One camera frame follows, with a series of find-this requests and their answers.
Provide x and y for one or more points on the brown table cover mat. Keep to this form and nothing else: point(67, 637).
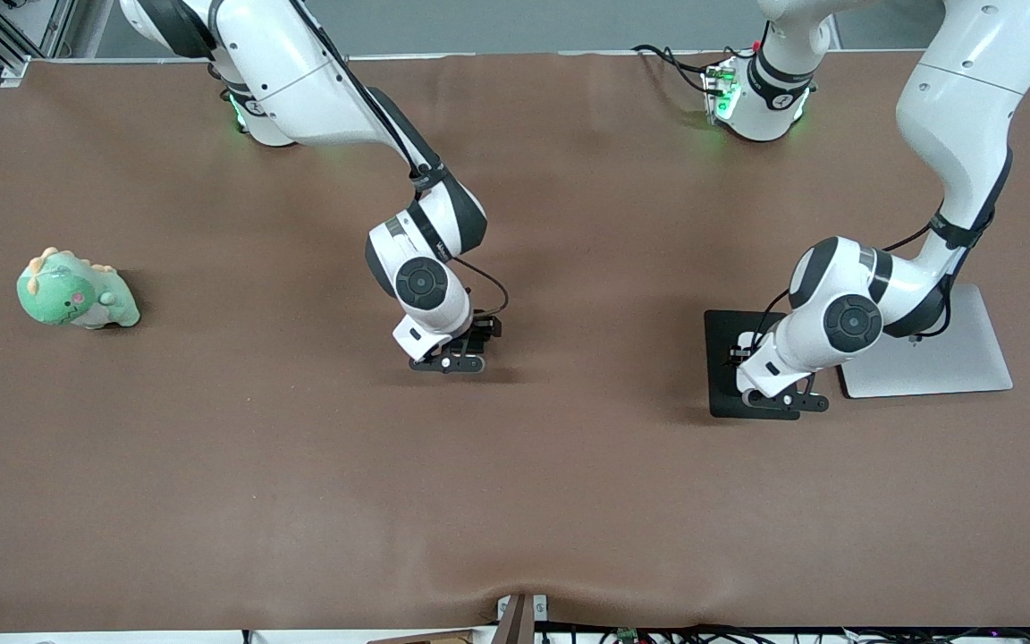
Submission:
point(515, 501)

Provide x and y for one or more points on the green dinosaur plush toy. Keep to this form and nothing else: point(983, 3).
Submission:
point(54, 295)

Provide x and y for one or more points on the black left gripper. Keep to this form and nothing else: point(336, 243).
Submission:
point(738, 354)

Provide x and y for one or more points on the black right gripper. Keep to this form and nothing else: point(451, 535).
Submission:
point(482, 328)

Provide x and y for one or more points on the black mouse pad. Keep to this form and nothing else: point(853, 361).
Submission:
point(721, 326)

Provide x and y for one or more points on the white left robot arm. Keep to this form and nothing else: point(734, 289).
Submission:
point(962, 98)

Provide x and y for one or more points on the small green circuit board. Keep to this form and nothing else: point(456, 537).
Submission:
point(628, 636)

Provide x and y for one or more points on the metal bracket with brown post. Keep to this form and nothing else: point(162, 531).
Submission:
point(515, 626)

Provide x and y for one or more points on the silver closed laptop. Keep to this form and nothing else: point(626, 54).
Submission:
point(971, 367)

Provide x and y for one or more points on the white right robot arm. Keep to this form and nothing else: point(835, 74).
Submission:
point(300, 80)

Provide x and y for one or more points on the aluminium frame profile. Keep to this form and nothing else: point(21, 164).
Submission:
point(59, 27)

